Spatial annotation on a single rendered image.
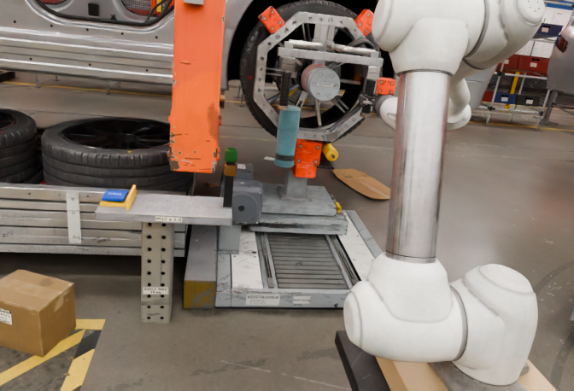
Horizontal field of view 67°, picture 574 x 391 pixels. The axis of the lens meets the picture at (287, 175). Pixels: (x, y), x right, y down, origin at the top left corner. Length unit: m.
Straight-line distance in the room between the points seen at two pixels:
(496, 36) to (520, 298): 0.51
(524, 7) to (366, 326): 0.67
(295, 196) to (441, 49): 1.48
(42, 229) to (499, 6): 1.67
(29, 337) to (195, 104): 0.90
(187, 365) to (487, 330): 0.96
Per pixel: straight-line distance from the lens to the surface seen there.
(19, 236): 1.97
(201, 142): 1.59
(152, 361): 1.59
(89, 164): 1.90
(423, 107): 0.90
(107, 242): 1.89
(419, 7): 0.91
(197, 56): 1.54
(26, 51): 2.22
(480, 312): 0.97
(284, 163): 1.89
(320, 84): 1.81
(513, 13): 0.97
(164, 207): 1.51
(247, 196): 1.83
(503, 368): 1.05
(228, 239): 1.98
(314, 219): 2.19
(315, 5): 2.02
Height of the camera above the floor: 1.08
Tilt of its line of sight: 19 degrees down
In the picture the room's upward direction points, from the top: 7 degrees clockwise
